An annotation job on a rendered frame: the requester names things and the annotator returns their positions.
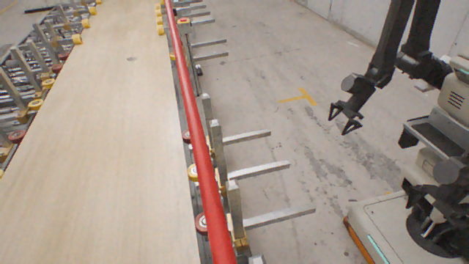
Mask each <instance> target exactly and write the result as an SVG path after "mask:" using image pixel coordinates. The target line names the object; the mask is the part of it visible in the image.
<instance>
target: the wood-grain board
mask: <svg viewBox="0 0 469 264"><path fill-rule="evenodd" d="M155 4H160V0H102V4H97V5H96V7H95V9H96V11H97V14H96V15H91V17H90V19H89V22H90V24H91V27H89V28H84V30H83V31H82V33H81V37H82V40H83V44H78V45H74V47H73V49H72V51H71V53H70V55H69V56H68V59H67V61H66V62H65V64H64V67H63V68H62V70H61V72H60V74H59V76H58V77H57V79H56V81H55V83H54V84H53V86H52V87H51V90H50V91H49V93H48V95H47V97H46V99H45V100H44V102H43V104H42V106H41V107H40V110H39V111H38V112H37V114H36V116H35V118H34V120H33V121H32V123H31V125H30V127H29V129H28V131H27V132H26V135H25V136H24V139H23V141H22V142H21V144H20V146H19V148H18V150H17V151H16V153H15V155H14V157H13V159H12V160H11V162H10V165H9V166H8V167H7V170H6V172H5V173H4V175H3V176H2V178H1V180H0V264H202V262H201V258H200V252H199V243H198V238H197V234H196V228H195V224H194V222H195V219H194V209H193V201H192V196H191V187H190V182H189V178H188V168H187V164H186V159H185V150H184V145H183V140H182V131H181V126H180V118H179V113H178V108H177V99H176V95H175V89H174V80H173V75H172V71H171V62H170V57H169V47H168V43H167V38H166V31H164V32H165V34H162V35H158V31H157V25H158V24H157V22H156V17H157V15H156V12H155V10H156V8H155ZM135 56H136V57H138V59H137V61H135V62H132V61H128V60H127V58H130V57H135Z"/></svg>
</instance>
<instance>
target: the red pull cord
mask: <svg viewBox="0 0 469 264"><path fill-rule="evenodd" d="M164 4H165V8H166V14H167V19H168V23H169V31H170V35H171V42H172V45H173V50H174V57H175V62H176V66H177V73H178V76H179V80H180V88H181V93H182V99H183V103H184V107H185V115H186V119H187V122H188V130H189V134H190V138H191V145H192V149H193V157H194V160H195V164H196V171H197V176H198V179H197V180H198V183H199V190H200V194H201V199H202V205H203V210H204V217H205V221H206V225H207V233H208V236H209V241H210V248H211V252H212V256H213V264H237V260H236V257H235V252H234V249H233V245H232V240H231V237H230V234H229V229H228V226H227V223H226V217H225V214H224V209H223V206H222V203H221V198H220V195H219V192H218V184H217V180H216V177H215V173H214V170H213V165H212V161H211V158H210V154H209V150H208V147H207V142H206V139H205V136H204V131H203V128H202V123H201V120H200V117H199V109H198V106H197V102H196V98H195V95H194V91H193V87H192V83H191V78H190V76H189V72H188V67H187V64H186V61H185V55H184V52H183V49H182V45H181V42H180V36H179V33H178V30H177V25H176V21H175V18H174V13H173V10H172V7H171V2H170V0H164Z"/></svg>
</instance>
